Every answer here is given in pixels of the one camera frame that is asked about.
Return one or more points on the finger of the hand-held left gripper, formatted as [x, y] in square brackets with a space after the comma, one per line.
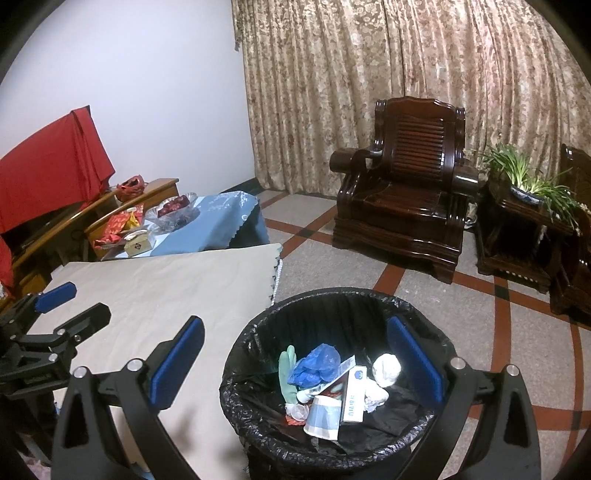
[87, 321]
[55, 295]

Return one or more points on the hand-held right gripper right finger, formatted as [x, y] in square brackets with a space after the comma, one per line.
[415, 360]

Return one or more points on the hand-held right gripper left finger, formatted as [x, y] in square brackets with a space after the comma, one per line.
[178, 364]

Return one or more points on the white tissue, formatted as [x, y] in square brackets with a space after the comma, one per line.
[387, 369]
[376, 397]

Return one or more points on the white box with blue print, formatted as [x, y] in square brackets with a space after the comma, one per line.
[353, 392]

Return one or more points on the red and white carton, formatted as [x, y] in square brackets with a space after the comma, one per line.
[339, 378]

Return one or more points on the blue plastic bag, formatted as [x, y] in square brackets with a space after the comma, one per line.
[314, 364]

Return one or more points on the blue and white paper cup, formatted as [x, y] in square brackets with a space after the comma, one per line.
[323, 417]

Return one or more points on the green rubber glove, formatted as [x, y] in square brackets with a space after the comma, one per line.
[287, 374]

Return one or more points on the clear plastic cup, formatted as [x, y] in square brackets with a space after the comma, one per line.
[295, 410]

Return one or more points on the black lined trash bin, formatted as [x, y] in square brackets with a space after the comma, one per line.
[295, 318]

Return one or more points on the long wooden television cabinet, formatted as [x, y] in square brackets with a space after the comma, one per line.
[32, 272]

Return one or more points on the black television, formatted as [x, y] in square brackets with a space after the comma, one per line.
[41, 226]

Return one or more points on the red snack packet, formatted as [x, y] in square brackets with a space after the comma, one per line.
[113, 228]

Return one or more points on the gold tissue box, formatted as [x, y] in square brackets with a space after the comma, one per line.
[138, 244]

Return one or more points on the yellow snack packet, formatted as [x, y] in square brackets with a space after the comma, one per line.
[133, 220]

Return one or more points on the red cloth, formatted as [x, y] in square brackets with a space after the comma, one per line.
[46, 166]

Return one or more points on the light blue scalloped undercloth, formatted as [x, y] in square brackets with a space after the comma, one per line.
[276, 277]

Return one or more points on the glass fruit bowl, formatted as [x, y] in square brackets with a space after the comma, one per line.
[178, 219]

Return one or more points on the red apple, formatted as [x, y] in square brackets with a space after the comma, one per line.
[181, 201]
[165, 209]

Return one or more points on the small wooden cabinet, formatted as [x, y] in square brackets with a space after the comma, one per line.
[157, 194]

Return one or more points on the dark wooden side table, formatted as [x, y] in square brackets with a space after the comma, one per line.
[512, 249]

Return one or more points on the green potted plant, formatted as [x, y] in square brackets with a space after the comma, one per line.
[517, 170]

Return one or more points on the beige patterned curtain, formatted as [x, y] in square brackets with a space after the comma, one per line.
[392, 92]

